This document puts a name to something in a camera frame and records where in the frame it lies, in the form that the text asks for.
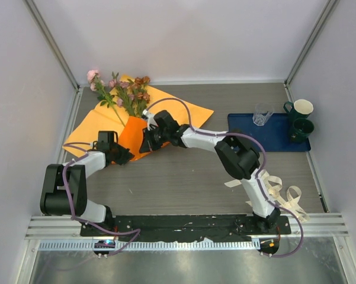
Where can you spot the dark green mug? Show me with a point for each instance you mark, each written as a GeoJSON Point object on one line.
{"type": "Point", "coordinates": [300, 130]}

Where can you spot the clear plastic cup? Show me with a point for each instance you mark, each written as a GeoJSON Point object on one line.
{"type": "Point", "coordinates": [262, 113]}

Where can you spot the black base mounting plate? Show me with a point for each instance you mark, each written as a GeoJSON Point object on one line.
{"type": "Point", "coordinates": [190, 228]}

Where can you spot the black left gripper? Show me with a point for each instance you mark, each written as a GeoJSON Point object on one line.
{"type": "Point", "coordinates": [125, 156]}

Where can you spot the orange fake flower stem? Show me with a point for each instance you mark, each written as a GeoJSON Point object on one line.
{"type": "Point", "coordinates": [141, 97]}

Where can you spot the pink fake flower stem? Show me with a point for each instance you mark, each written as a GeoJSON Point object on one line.
{"type": "Point", "coordinates": [125, 98]}
{"type": "Point", "coordinates": [97, 85]}

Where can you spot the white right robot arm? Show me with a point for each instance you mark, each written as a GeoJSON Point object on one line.
{"type": "Point", "coordinates": [237, 155]}

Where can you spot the orange wrapping paper sheet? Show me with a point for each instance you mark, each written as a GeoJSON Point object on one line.
{"type": "Point", "coordinates": [130, 129]}

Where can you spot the green mug white interior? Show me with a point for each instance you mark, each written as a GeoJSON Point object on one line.
{"type": "Point", "coordinates": [301, 108]}

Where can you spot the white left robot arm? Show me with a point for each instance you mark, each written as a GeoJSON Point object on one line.
{"type": "Point", "coordinates": [64, 189]}

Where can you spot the blue plastic tray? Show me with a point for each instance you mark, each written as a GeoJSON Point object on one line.
{"type": "Point", "coordinates": [273, 136]}

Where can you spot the aluminium front rail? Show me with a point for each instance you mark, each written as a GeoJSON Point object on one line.
{"type": "Point", "coordinates": [63, 234]}

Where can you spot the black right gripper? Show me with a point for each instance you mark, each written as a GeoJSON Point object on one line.
{"type": "Point", "coordinates": [147, 145]}

